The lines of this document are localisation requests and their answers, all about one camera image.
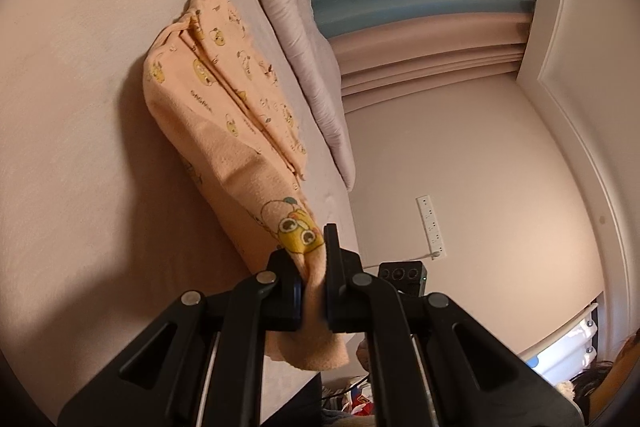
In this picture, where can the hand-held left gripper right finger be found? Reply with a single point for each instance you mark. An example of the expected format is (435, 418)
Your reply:
(340, 297)

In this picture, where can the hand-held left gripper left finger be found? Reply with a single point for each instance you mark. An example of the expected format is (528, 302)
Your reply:
(287, 297)

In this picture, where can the orange cartoon print shirt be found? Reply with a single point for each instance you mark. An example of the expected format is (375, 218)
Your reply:
(220, 127)

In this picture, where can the white plastic storage box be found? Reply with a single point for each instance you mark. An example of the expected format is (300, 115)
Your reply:
(565, 347)

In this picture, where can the pink curtain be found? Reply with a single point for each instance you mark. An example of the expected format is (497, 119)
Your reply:
(425, 57)

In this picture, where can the grey quilt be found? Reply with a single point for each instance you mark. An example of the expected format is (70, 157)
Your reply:
(300, 57)

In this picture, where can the white wall power strip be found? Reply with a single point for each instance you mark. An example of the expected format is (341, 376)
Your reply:
(431, 227)

